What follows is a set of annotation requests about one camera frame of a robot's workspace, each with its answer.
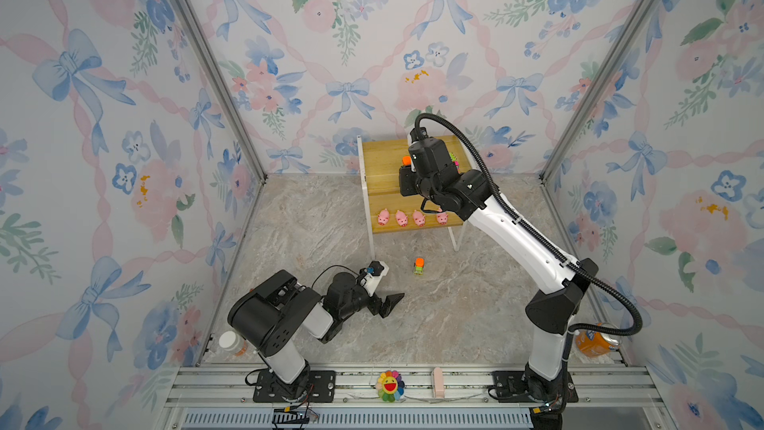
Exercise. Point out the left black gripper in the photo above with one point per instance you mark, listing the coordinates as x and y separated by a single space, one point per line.
386 307

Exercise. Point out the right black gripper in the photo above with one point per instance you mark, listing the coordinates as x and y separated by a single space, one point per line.
405 176

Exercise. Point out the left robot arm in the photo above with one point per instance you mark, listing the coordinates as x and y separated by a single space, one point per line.
270 314

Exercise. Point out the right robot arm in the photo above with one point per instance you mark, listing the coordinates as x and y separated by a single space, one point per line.
561 281

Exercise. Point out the colourful smiling flower plush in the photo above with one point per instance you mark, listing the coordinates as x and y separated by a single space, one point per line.
390 386

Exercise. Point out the pink eraser block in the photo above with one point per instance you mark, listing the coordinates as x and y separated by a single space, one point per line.
438 383

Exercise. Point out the white cap pill bottle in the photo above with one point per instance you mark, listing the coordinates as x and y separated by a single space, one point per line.
232 343

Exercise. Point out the orange drink can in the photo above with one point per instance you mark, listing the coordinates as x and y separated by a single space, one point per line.
594 344

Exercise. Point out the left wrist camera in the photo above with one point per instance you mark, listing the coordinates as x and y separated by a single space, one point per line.
370 277

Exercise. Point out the wooden two-tier shelf white frame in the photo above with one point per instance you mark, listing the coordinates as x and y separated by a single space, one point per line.
379 163

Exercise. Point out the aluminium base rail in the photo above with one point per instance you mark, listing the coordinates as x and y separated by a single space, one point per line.
604 397

